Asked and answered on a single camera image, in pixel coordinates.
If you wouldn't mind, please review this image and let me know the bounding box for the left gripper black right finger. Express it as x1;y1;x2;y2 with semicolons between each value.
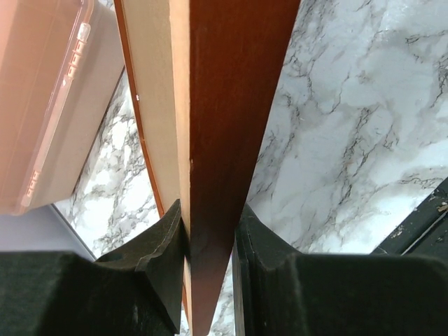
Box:
232;206;447;335

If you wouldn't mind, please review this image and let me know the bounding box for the orange translucent plastic storage box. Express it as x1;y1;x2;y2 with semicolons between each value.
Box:
1;1;124;215

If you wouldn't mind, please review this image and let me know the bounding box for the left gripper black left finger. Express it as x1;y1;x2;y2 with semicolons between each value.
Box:
1;202;185;335

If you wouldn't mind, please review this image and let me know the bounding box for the brown cardboard backing board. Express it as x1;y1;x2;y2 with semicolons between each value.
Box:
115;1;190;224

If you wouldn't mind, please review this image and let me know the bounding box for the orange wooden picture frame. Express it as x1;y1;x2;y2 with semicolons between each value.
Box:
113;0;302;336

